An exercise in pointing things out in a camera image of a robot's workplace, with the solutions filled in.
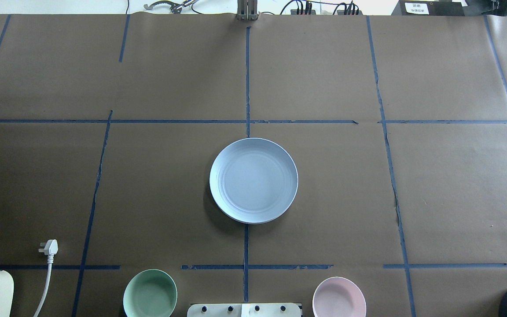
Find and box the black power box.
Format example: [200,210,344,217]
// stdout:
[391,0,465,16]

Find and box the white toaster cord plug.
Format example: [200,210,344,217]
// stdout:
[33,239,59,317]

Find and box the green bowl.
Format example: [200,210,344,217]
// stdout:
[123,269,178,317]

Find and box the aluminium frame post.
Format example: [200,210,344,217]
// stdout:
[236,0,259,21]

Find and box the blue plate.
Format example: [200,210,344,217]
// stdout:
[209,138,299,225]

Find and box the pink bowl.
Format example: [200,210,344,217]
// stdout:
[312,276,367,317]

